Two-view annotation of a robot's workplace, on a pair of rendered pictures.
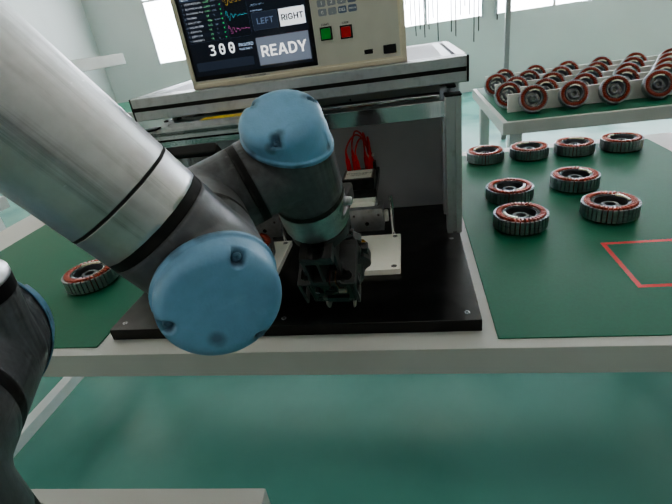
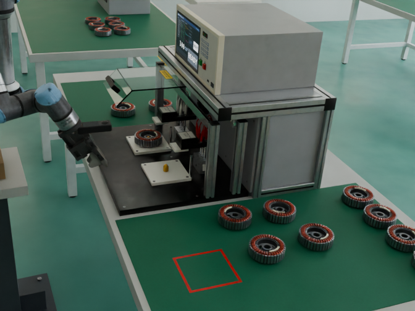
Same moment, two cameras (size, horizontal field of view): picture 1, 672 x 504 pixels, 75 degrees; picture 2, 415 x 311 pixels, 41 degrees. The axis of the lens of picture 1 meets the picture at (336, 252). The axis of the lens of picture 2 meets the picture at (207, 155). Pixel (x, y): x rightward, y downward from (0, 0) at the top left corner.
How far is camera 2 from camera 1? 1.73 m
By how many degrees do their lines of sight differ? 49
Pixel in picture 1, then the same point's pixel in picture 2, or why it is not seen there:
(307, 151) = (39, 100)
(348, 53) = (204, 76)
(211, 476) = not seen: hidden behind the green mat
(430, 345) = (105, 205)
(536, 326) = (126, 229)
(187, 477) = not seen: hidden behind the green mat
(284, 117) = (41, 91)
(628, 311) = (147, 253)
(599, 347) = (118, 245)
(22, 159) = not seen: outside the picture
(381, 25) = (211, 72)
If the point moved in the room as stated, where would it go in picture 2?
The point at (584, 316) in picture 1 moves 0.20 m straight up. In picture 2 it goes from (139, 241) to (139, 186)
